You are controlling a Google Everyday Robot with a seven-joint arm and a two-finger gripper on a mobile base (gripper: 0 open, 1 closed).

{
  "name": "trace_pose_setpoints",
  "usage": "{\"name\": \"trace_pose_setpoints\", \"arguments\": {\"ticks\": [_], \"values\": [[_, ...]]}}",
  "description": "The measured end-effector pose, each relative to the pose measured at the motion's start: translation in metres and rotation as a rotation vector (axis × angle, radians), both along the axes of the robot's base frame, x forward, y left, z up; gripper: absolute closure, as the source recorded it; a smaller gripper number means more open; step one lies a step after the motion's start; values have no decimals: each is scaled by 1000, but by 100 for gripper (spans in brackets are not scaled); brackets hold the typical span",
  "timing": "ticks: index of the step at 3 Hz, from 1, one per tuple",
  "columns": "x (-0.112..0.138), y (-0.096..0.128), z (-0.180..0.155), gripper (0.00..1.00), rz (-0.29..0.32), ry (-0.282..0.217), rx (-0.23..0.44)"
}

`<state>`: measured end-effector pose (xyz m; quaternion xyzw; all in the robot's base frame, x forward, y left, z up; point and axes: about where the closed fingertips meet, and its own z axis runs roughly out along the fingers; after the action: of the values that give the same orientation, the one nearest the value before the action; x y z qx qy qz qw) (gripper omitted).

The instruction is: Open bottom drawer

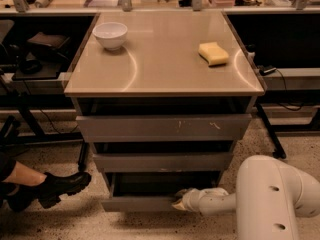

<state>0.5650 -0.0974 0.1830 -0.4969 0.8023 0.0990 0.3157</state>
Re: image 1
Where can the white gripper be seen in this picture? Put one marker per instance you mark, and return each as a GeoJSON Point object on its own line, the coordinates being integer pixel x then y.
{"type": "Point", "coordinates": [192, 199]}

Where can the grey bottom drawer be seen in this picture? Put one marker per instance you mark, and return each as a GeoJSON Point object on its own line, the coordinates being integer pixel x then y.
{"type": "Point", "coordinates": [152, 191]}

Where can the grey drawer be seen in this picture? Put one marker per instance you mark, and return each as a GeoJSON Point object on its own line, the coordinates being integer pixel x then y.
{"type": "Point", "coordinates": [152, 191]}
{"type": "Point", "coordinates": [217, 161]}
{"type": "Point", "coordinates": [163, 128]}

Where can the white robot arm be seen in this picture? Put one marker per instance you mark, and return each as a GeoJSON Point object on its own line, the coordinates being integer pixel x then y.
{"type": "Point", "coordinates": [270, 195]}

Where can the grey middle drawer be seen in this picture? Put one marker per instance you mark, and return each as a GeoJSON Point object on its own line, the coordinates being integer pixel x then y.
{"type": "Point", "coordinates": [217, 161]}

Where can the grey top drawer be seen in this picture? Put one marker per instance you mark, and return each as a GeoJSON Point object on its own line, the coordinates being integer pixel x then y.
{"type": "Point", "coordinates": [163, 128]}

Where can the grey drawer cabinet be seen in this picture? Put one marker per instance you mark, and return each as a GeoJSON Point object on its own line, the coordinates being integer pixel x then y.
{"type": "Point", "coordinates": [159, 71]}

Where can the black table leg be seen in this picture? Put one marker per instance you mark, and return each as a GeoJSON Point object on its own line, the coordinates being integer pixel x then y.
{"type": "Point", "coordinates": [278, 152]}

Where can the black leather boot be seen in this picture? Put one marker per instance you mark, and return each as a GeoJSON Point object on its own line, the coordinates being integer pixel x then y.
{"type": "Point", "coordinates": [48, 193]}

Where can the yellow sponge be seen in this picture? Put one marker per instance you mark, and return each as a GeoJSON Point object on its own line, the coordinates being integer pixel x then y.
{"type": "Point", "coordinates": [213, 53]}

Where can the black power adapter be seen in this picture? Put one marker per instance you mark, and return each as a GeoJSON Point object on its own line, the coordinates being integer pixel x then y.
{"type": "Point", "coordinates": [266, 70]}

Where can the person's lower leg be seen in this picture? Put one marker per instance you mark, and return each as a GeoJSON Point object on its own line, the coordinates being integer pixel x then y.
{"type": "Point", "coordinates": [12, 171]}

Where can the white ceramic bowl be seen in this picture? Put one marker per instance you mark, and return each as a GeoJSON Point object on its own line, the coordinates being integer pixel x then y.
{"type": "Point", "coordinates": [110, 35]}

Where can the dark box on shelf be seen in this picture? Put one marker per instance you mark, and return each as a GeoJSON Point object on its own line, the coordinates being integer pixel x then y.
{"type": "Point", "coordinates": [49, 47]}

